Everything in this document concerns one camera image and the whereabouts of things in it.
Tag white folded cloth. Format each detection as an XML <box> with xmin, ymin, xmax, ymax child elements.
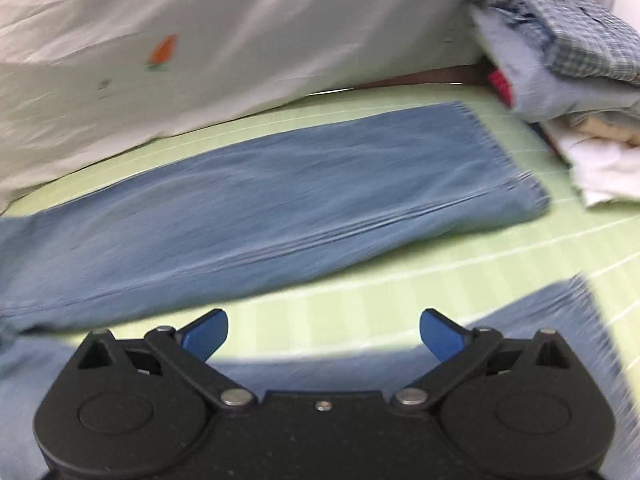
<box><xmin>541</xmin><ymin>119</ymin><xmax>640</xmax><ymax>208</ymax></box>

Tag beige folded garment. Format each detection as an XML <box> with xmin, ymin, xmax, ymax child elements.
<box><xmin>575</xmin><ymin>116</ymin><xmax>640</xmax><ymax>146</ymax></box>

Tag red folded garment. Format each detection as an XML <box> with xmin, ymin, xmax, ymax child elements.
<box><xmin>488</xmin><ymin>68</ymin><xmax>513</xmax><ymax>108</ymax></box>

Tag light blue folded garment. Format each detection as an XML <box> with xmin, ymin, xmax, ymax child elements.
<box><xmin>470</xmin><ymin>6</ymin><xmax>639</xmax><ymax>124</ymax></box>

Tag blue denim jeans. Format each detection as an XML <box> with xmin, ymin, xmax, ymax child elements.
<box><xmin>1</xmin><ymin>103</ymin><xmax>620</xmax><ymax>479</ymax></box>

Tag green grid cutting mat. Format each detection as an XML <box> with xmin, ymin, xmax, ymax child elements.
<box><xmin>0</xmin><ymin>81</ymin><xmax>640</xmax><ymax>480</ymax></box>

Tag white printed carrot sheet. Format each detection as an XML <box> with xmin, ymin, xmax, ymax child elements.
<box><xmin>1</xmin><ymin>0</ymin><xmax>480</xmax><ymax>206</ymax></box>

